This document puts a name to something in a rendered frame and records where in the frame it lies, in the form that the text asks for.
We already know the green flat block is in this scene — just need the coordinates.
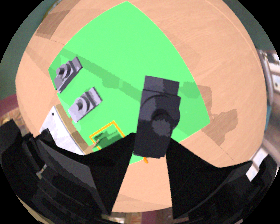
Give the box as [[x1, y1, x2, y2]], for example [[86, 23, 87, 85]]
[[48, 2, 211, 152]]

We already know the black micro servo with orange cable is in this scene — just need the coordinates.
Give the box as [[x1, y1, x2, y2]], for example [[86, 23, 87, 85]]
[[133, 75, 181, 164]]

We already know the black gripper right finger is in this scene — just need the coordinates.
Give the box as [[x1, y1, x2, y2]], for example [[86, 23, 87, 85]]
[[165, 137, 253, 220]]

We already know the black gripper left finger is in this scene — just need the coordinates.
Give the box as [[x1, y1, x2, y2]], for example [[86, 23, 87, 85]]
[[38, 132, 136, 216]]

